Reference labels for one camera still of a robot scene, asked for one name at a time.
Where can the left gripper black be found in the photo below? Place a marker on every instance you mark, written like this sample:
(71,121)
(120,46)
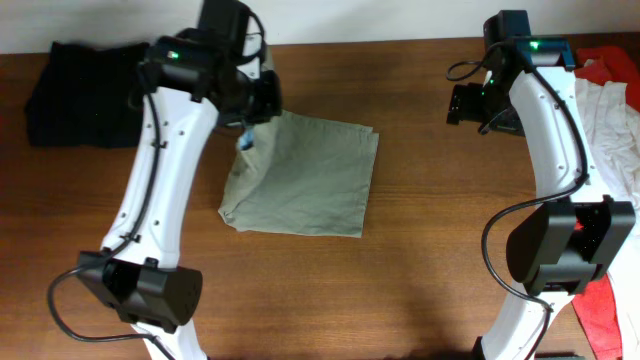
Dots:
(266,99)

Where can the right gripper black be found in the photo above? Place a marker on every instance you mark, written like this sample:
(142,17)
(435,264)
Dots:
(463,104)

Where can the khaki green shorts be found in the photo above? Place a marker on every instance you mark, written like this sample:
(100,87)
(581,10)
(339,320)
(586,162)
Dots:
(301,175)

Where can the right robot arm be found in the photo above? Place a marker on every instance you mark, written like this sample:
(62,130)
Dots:
(546,251)

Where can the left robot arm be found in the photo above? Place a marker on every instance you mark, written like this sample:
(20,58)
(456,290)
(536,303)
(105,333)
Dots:
(192,82)

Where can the white crumpled shirt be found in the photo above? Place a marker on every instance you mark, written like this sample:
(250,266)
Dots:
(610,130)

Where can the black folded garment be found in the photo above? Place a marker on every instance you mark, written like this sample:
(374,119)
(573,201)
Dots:
(86,96)

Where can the red garment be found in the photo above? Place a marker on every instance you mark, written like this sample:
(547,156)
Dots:
(595,310)

